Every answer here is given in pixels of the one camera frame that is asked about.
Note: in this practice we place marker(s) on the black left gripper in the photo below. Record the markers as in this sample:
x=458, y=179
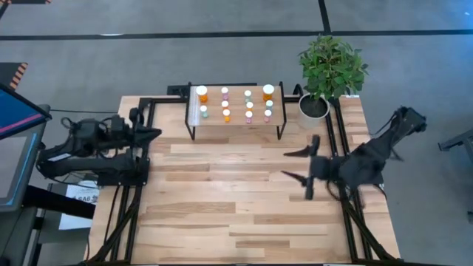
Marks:
x=136, y=129

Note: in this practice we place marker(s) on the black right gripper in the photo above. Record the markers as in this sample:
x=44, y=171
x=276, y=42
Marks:
x=319, y=168

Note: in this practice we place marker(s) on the green pill bottle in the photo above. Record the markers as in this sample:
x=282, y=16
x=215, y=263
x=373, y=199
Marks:
x=203, y=109

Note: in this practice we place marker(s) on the wide orange capsule bottle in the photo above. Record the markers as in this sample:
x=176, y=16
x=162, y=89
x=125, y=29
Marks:
x=201, y=90

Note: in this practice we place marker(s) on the green bottle with red pills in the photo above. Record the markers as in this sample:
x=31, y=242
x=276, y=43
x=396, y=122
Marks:
x=269, y=103

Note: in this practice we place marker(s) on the small orange pill bottle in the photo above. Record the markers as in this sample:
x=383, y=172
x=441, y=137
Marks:
x=226, y=112
x=250, y=105

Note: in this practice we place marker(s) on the orange bottle with oval tablet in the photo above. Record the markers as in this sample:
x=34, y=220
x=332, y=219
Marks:
x=224, y=104

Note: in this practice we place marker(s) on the large orange pill bottle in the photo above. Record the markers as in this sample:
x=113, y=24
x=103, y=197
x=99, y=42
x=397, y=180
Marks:
x=268, y=89

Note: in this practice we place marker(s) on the green bottle with round tablets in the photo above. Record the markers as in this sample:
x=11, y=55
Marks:
x=247, y=93

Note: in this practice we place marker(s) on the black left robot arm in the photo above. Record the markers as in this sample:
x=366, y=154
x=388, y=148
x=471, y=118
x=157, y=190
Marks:
x=92, y=166

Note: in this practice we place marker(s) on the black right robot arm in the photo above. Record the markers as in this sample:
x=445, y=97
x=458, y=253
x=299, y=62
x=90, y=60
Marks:
x=366, y=162

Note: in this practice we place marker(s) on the wooden shelf black metal legs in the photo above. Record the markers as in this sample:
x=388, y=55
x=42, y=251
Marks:
x=236, y=122

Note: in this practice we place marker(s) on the green plant in white pot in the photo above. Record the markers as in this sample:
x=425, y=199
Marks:
x=332, y=66

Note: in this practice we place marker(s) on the black cart beam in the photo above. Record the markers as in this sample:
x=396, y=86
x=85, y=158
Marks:
x=59, y=203

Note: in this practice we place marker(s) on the white paper sheet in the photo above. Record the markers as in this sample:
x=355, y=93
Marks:
x=75, y=221

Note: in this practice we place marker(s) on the blue screen computer monitor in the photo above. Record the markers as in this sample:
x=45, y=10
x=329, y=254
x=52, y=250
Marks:
x=15, y=114

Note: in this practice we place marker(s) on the grey equipment cart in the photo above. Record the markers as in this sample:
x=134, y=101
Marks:
x=15, y=166

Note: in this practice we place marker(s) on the hazard striped floor mat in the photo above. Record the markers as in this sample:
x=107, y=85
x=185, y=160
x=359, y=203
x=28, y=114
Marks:
x=22, y=1
x=9, y=74

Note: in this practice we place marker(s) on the grey chair base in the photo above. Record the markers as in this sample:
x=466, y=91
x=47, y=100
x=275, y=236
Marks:
x=458, y=140

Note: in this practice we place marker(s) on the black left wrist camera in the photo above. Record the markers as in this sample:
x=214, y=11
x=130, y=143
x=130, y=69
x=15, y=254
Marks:
x=119, y=123

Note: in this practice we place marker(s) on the black aluminium table frame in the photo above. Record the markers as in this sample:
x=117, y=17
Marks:
x=142, y=192

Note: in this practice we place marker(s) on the black metal mount bracket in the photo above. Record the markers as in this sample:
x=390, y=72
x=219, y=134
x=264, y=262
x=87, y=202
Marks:
x=298, y=90

